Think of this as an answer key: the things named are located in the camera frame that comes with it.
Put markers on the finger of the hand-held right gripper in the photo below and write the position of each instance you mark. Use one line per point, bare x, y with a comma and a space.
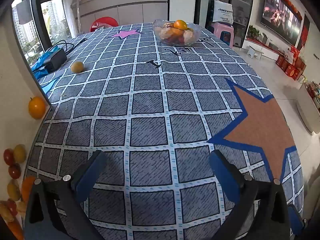
295, 217

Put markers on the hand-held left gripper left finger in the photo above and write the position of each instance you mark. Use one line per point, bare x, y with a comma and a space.
87, 180

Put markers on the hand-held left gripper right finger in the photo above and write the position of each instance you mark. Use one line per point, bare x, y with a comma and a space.
220, 172

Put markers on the white cardboard box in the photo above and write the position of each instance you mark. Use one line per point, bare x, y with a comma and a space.
15, 80

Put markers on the yellow round fruit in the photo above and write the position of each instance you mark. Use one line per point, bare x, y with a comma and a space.
77, 67

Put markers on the black power adapter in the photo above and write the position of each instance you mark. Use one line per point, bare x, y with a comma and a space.
56, 59

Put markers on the white step stool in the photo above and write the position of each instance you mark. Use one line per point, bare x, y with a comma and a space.
255, 51

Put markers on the stack of red gift boxes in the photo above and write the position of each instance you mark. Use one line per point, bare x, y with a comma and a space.
290, 67

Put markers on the low television console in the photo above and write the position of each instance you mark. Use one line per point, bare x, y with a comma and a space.
268, 48

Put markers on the glass bowl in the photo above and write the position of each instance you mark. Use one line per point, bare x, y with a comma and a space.
195, 31

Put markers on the pink plastic stool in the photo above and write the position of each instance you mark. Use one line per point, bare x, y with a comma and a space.
221, 28

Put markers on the green potted plant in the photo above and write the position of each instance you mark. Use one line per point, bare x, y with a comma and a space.
253, 32

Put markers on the pale peeled citrus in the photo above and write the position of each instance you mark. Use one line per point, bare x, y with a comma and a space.
165, 33

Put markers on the large orange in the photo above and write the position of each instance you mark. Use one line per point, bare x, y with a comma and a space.
180, 24

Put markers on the crumpled plastic bag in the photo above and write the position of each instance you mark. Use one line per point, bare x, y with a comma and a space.
100, 25

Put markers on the red plastic stool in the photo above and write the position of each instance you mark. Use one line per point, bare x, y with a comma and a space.
106, 20

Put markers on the white shopping bag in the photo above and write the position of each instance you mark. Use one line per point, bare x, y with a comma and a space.
223, 11

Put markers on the glass door cabinet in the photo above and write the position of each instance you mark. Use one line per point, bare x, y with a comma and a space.
240, 2

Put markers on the white counter cabinet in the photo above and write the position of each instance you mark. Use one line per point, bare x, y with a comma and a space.
125, 5

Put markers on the grey hanging cloth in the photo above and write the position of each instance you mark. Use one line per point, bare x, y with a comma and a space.
23, 11

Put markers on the red wall hanging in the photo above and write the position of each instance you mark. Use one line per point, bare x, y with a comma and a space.
305, 32

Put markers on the wall television screen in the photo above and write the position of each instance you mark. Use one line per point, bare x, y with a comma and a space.
280, 15

